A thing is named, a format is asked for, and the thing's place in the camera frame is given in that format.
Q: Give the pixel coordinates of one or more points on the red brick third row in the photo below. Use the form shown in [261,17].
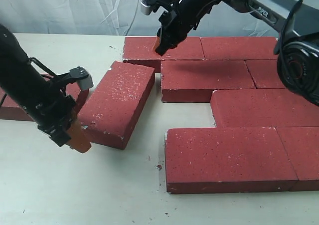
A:
[262,108]

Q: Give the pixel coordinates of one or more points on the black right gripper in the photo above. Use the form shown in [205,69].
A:
[173,30]

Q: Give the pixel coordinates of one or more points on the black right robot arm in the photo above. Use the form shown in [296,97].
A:
[296,23]

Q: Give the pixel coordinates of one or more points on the light blue backdrop cloth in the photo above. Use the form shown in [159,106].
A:
[119,17]

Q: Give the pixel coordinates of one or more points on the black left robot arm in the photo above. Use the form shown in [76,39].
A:
[41,93]

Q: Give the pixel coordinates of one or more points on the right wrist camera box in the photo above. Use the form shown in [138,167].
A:
[149,6]

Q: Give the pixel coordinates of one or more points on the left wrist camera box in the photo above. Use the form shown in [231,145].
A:
[82,77]

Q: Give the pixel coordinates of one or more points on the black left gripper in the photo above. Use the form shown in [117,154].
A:
[60,123]

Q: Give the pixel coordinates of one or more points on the red brick with chipped corner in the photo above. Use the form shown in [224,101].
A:
[111,112]

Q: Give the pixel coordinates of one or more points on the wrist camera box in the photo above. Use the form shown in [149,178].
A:
[82,77]
[149,6]

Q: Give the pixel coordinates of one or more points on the red brick second row right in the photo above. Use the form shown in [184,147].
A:
[264,74]

